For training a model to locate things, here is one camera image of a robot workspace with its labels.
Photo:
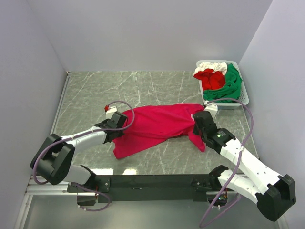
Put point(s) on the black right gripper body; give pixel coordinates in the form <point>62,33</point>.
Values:
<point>198,131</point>

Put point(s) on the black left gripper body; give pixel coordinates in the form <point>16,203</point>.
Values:
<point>120,133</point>

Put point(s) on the magenta pink t-shirt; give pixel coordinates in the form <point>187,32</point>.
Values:
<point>156,124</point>

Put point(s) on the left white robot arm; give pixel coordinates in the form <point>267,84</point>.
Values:
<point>53,161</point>

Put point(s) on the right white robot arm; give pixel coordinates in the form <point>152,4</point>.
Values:
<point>272,193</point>

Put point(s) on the red t-shirt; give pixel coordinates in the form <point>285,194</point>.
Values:
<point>210,79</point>

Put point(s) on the green t-shirt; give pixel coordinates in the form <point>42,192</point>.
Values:
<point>232,86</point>

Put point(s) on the white t-shirt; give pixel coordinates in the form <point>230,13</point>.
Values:
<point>215,66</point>

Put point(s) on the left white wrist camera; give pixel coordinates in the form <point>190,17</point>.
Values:
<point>109,111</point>

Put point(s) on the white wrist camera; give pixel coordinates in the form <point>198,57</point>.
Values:
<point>109,111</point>
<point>211,107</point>

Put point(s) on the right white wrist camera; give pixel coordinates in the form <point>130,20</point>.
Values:
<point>211,107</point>

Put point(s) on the aluminium frame rail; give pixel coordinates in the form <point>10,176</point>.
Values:
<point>47,189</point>

